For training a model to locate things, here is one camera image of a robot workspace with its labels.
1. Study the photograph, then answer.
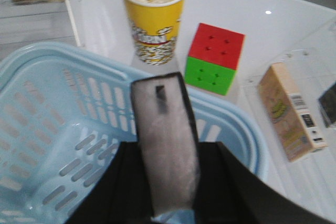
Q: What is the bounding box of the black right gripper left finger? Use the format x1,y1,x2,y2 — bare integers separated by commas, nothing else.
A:
66,142,153,223

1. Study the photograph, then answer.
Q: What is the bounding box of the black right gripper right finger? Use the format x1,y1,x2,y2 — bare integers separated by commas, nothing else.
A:
193,142,329,223

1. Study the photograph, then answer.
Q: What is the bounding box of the black tissue pack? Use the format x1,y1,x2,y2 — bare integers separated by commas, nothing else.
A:
130,72,201,217

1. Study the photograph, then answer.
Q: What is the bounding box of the light blue plastic basket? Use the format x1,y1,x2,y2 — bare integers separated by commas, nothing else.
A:
0,42,269,224

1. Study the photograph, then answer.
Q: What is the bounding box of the beige drink carton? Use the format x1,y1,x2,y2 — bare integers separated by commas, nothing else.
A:
257,62,328,162

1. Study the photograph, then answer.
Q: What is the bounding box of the dark package on tray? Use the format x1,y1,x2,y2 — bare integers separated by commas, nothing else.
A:
318,83,335,128

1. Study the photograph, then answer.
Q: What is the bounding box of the red green puzzle cube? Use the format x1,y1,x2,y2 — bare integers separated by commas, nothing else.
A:
184,23,245,95

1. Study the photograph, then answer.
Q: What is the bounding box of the clear acrylic tray right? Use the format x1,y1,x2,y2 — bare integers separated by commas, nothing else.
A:
244,19,335,155

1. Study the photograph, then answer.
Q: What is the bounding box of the yellow popcorn paper cup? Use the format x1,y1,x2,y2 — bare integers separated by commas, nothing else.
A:
123,0,184,66

